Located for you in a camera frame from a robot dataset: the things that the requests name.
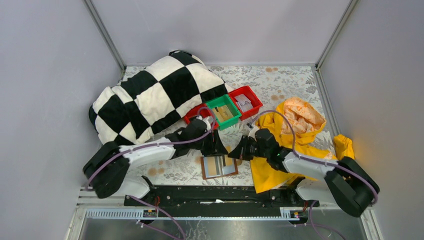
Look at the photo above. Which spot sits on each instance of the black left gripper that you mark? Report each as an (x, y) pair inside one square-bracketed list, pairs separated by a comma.
[(214, 144)]

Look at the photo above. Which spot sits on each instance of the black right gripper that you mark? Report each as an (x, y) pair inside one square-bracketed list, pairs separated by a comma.
[(247, 148)]

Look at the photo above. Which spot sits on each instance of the brown leather card holder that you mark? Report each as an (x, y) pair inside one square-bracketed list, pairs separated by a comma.
[(225, 171)]

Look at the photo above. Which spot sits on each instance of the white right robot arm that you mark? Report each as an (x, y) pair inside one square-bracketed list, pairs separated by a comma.
[(342, 182)]

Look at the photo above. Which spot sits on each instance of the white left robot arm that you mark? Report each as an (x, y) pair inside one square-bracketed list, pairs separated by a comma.
[(106, 171)]

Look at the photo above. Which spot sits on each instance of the gold cards in green bin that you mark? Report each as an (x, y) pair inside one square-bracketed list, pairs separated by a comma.
[(218, 115)]

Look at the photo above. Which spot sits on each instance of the white cards in red bin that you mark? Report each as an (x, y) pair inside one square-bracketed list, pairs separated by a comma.
[(243, 103)]

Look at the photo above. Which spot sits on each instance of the green plastic bin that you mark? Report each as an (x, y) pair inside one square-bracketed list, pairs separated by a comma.
[(225, 100)]

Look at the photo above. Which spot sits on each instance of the left red plastic bin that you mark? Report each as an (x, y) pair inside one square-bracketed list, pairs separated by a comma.
[(191, 118)]

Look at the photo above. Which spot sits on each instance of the red plastic bin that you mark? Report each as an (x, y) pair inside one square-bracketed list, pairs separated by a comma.
[(248, 92), (191, 118)]

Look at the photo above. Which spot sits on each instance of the right red plastic bin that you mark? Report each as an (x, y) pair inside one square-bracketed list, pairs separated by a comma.
[(248, 92)]

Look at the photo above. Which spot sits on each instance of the yellow raincoat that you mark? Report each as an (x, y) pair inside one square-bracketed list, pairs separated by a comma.
[(298, 115)]

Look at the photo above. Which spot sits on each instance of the floral table mat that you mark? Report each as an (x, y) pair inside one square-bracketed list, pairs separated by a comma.
[(256, 88)]

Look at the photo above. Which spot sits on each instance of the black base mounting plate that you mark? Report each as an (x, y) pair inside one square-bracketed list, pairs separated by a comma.
[(221, 201)]

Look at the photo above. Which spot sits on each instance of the black white checkered blanket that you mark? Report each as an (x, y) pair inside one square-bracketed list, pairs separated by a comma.
[(155, 98)]

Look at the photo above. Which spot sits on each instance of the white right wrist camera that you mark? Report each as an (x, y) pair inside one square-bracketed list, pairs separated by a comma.
[(253, 130)]

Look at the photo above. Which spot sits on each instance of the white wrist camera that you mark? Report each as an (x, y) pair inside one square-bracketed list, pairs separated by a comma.
[(253, 130), (209, 121)]

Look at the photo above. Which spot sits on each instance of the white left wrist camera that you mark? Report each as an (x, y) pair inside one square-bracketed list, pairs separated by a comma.
[(209, 121)]

